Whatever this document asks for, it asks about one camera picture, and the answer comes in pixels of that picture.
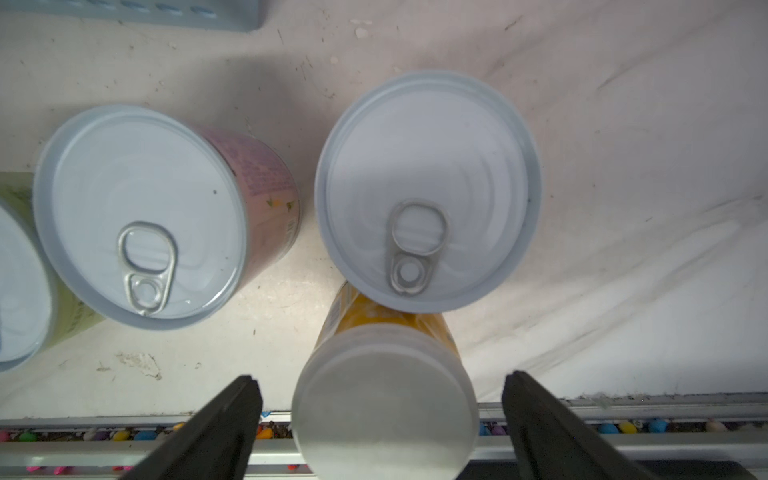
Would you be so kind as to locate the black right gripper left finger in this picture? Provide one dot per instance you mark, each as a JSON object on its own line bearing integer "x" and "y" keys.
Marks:
{"x": 216, "y": 443}

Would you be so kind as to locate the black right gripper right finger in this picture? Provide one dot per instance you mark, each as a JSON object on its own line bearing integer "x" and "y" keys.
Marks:
{"x": 551, "y": 442}

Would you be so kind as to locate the yellow tall can white lid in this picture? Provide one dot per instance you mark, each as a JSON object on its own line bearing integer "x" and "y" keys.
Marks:
{"x": 384, "y": 395}

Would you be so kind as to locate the pink label can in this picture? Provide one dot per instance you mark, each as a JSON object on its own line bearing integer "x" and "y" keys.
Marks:
{"x": 155, "y": 223}

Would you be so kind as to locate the yellow can end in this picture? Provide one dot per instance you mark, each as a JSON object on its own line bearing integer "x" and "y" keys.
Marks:
{"x": 428, "y": 191}

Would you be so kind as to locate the light blue plastic basket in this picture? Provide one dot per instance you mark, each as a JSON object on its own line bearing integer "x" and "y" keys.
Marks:
{"x": 236, "y": 16}

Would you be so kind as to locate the green label can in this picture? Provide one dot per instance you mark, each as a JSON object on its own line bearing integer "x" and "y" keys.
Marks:
{"x": 38, "y": 310}

